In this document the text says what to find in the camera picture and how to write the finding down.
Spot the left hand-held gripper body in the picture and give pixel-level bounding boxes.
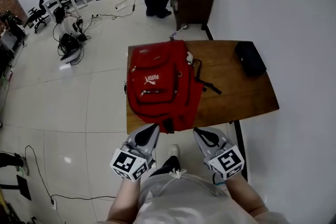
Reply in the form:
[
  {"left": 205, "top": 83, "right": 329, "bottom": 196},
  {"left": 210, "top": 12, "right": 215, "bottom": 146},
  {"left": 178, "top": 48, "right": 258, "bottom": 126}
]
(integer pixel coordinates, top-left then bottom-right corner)
[{"left": 109, "top": 136, "right": 156, "bottom": 182}]

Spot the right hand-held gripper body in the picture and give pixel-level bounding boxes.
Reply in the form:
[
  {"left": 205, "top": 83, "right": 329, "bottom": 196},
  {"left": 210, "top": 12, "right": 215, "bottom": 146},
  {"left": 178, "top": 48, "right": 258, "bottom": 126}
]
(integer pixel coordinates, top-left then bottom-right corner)
[{"left": 203, "top": 138, "right": 245, "bottom": 181}]

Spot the red backpack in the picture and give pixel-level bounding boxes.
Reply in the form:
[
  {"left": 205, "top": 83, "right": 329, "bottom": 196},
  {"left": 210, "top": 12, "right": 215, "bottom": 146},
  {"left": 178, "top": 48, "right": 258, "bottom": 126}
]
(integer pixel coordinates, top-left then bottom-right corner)
[{"left": 123, "top": 39, "right": 223, "bottom": 135}]

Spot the person's left forearm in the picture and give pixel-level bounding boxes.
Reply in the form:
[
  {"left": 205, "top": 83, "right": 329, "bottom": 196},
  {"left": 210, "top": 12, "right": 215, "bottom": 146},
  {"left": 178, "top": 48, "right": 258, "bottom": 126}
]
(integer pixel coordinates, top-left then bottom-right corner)
[{"left": 107, "top": 178, "right": 144, "bottom": 222}]

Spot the person's right forearm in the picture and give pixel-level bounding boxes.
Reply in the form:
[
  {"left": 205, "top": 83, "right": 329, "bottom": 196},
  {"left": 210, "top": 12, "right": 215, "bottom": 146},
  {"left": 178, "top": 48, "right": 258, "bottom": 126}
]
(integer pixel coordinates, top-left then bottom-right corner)
[{"left": 225, "top": 175, "right": 270, "bottom": 218}]

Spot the black table leg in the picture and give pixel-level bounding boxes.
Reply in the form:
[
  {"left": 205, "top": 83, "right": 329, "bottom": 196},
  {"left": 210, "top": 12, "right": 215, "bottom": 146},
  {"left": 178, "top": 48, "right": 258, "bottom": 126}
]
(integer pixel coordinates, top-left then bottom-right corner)
[{"left": 233, "top": 119, "right": 249, "bottom": 182}]

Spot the person's white shoe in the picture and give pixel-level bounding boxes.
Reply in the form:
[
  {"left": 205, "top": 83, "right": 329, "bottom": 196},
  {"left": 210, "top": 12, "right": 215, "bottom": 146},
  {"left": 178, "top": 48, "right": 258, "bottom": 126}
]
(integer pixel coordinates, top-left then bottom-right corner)
[{"left": 169, "top": 144, "right": 181, "bottom": 163}]

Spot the person's leg in black trousers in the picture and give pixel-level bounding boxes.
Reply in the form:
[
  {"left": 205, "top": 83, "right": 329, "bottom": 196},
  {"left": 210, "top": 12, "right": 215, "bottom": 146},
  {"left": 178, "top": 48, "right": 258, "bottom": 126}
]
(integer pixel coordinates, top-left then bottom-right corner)
[{"left": 149, "top": 155, "right": 182, "bottom": 178}]

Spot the person's light grey shirt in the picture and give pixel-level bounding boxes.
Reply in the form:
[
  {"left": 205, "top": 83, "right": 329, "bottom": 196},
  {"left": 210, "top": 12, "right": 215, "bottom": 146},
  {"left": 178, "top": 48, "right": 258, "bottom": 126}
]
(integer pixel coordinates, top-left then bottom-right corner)
[{"left": 99, "top": 173, "right": 291, "bottom": 224}]

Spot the black rectangular case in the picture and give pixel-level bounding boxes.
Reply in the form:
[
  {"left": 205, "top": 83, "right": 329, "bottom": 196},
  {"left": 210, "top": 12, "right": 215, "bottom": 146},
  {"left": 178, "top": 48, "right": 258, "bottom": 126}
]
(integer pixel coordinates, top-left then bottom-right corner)
[{"left": 234, "top": 41, "right": 268, "bottom": 78}]

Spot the black flat floor stand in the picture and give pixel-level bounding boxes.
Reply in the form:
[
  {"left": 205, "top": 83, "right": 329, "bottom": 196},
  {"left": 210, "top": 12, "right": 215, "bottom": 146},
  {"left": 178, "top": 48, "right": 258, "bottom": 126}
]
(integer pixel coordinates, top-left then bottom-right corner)
[{"left": 0, "top": 174, "right": 32, "bottom": 201}]

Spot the dark wooden cabinet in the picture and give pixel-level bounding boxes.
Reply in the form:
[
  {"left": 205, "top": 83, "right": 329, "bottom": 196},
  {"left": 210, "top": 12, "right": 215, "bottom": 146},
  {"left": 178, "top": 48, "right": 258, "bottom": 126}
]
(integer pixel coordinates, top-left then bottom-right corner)
[{"left": 173, "top": 0, "right": 217, "bottom": 33}]

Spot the black floor cable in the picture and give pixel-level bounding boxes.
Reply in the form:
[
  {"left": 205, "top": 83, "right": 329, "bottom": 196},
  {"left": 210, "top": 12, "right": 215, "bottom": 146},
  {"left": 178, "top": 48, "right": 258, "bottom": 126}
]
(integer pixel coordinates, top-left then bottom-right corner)
[{"left": 25, "top": 145, "right": 117, "bottom": 204}]

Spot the white brush with blue handle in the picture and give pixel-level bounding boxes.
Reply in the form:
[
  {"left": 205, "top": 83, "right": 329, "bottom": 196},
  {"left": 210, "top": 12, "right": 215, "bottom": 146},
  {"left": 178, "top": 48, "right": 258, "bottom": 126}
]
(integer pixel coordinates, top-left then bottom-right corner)
[{"left": 170, "top": 24, "right": 188, "bottom": 40}]

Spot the white device with black cables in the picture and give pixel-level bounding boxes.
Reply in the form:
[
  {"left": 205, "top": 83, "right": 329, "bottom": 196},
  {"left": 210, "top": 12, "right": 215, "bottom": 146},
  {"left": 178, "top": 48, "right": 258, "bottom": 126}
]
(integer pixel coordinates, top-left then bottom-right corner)
[{"left": 52, "top": 6, "right": 92, "bottom": 66}]

